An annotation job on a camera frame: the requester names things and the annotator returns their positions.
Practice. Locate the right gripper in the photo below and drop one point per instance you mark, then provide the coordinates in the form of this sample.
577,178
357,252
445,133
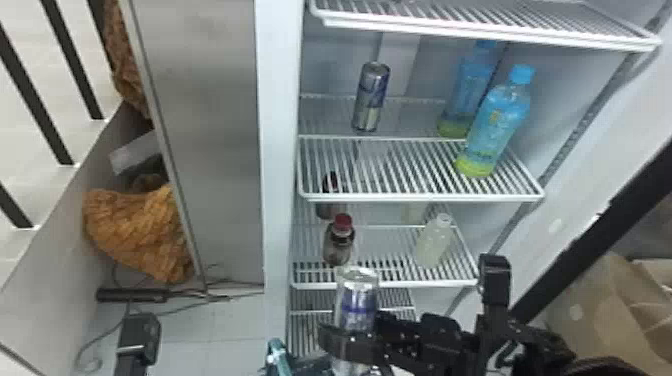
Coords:
441,344

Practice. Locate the silver blue can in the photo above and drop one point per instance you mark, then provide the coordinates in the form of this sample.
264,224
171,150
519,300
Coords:
356,296
370,97

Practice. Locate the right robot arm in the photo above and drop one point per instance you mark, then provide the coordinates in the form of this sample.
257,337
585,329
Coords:
556,357

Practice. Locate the brown bottle red cap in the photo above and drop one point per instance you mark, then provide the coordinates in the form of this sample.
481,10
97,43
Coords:
330,184
338,241

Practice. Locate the white bottle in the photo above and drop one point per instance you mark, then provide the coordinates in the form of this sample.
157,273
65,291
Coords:
433,241

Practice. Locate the blue bottle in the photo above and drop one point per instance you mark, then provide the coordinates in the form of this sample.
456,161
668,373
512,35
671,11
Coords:
493,123
467,89

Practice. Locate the cardboard box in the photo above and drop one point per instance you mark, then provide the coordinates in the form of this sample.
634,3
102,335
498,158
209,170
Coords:
614,315

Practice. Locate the orange cloth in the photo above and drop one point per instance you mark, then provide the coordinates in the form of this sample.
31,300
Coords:
123,58
139,231

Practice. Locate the white fridge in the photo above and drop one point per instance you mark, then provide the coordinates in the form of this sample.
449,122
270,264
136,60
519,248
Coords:
210,131

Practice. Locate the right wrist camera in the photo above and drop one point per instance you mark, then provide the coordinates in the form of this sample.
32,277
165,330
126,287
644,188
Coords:
494,283

